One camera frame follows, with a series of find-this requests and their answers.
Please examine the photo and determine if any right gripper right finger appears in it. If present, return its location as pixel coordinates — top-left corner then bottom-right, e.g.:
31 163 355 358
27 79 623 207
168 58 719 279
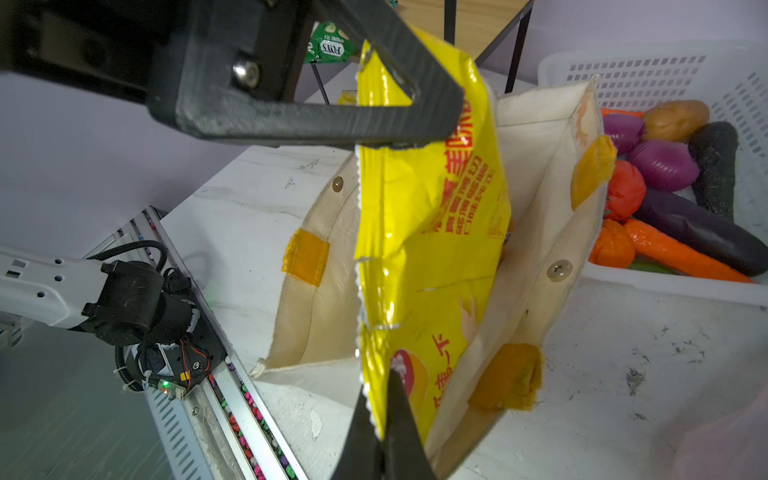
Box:
331 367 438 480

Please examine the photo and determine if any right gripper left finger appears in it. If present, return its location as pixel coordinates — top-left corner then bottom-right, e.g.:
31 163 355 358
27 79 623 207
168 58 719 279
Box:
0 0 466 151

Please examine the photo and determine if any yellow chips bag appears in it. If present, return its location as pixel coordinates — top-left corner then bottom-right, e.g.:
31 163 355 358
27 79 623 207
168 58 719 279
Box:
355 32 511 439

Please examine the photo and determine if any white canvas tote bag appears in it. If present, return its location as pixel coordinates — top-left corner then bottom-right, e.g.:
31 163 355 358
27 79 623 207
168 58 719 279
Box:
250 82 607 478

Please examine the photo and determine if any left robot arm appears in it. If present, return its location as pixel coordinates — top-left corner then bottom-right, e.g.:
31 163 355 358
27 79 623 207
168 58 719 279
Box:
1 240 226 398

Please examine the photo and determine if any green snack bag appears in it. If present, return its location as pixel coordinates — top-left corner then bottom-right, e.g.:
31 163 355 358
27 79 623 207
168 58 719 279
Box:
304 22 361 64

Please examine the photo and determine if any orange toy carrot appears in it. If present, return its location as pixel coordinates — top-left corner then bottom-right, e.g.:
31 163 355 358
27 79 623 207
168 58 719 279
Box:
623 219 752 283

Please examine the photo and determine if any red toy tomato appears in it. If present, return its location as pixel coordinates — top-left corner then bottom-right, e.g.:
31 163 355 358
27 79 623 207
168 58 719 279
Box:
604 161 647 222

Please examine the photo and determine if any purple toy eggplant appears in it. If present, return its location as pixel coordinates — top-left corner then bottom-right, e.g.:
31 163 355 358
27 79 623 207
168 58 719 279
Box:
634 189 767 277

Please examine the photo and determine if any purple toy onion right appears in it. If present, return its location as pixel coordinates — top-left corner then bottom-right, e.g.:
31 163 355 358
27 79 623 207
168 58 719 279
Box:
627 140 700 192

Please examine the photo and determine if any purple toy onion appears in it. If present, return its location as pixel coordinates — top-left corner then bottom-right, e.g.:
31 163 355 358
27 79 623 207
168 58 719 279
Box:
627 140 700 192
603 114 645 155

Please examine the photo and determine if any purple toy onion left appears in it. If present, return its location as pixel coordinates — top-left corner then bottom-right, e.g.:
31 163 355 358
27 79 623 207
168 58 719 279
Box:
603 114 645 155

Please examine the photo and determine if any brown toy potato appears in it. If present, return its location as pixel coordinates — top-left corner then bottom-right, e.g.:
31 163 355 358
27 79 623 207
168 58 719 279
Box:
643 100 710 143

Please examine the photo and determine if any dark toy cucumber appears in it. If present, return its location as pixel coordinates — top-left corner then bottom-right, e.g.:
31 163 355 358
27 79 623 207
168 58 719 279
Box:
688 121 738 221

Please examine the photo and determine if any white plastic basket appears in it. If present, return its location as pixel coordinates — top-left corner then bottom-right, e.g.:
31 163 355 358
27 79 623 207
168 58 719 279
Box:
538 40 767 308

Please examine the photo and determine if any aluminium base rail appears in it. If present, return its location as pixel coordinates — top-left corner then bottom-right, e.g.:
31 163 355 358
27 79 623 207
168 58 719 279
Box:
80 207 306 479

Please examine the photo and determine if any wooden black-frame shelf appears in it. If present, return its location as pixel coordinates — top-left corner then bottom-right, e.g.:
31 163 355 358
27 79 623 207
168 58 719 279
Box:
297 1 534 105

